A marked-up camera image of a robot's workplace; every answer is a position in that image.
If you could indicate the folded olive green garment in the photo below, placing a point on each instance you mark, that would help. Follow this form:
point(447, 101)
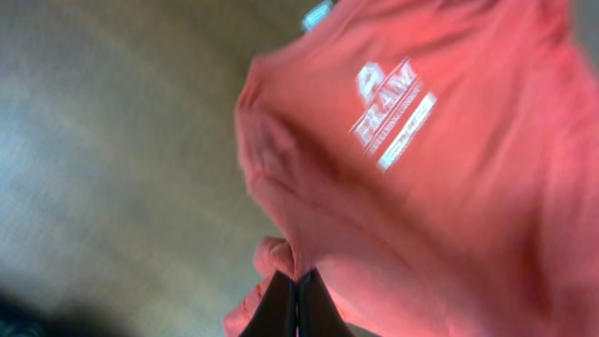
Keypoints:
point(121, 195)

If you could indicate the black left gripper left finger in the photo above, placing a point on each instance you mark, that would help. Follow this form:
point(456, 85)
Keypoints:
point(276, 314)

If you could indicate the orange printed t-shirt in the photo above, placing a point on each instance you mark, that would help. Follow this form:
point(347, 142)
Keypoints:
point(436, 161)

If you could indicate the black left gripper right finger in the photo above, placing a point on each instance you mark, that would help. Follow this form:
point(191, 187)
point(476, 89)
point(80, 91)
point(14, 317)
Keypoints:
point(317, 312)

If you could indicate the folded black garment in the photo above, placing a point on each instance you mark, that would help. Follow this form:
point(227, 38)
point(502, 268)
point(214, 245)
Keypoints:
point(22, 319)

